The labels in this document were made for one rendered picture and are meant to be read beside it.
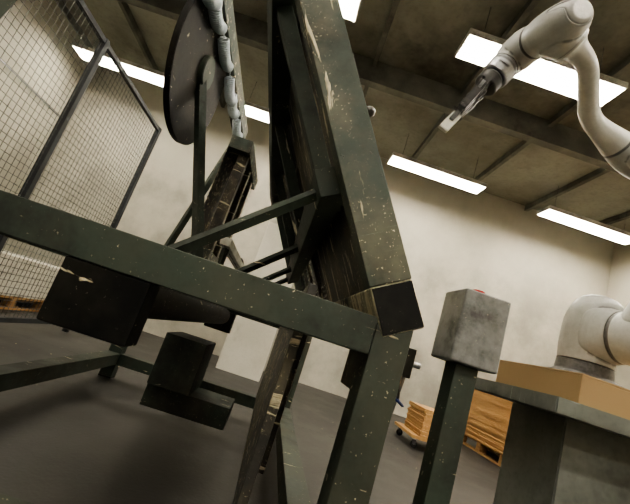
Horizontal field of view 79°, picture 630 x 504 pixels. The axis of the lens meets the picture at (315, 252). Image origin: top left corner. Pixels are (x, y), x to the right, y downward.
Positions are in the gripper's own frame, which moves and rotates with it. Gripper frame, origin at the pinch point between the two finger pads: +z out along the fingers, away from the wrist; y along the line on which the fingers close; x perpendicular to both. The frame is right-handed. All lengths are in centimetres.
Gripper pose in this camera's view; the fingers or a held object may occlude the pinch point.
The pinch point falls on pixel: (449, 121)
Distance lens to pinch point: 131.4
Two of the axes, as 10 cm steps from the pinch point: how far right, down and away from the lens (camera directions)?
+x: 7.1, 6.7, -2.2
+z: -7.0, 7.1, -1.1
